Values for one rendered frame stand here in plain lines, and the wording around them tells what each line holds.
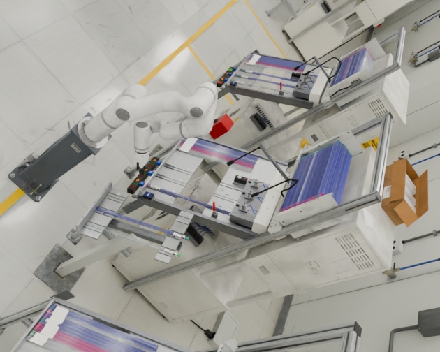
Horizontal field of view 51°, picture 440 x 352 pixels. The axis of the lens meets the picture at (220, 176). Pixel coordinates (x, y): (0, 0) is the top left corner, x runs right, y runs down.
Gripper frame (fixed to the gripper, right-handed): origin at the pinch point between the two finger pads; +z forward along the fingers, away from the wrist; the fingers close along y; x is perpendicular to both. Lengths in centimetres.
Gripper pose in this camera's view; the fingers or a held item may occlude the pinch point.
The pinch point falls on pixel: (142, 170)
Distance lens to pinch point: 265.4
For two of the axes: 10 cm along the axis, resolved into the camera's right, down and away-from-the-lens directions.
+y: -3.5, 5.7, -7.4
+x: 9.3, 3.0, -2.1
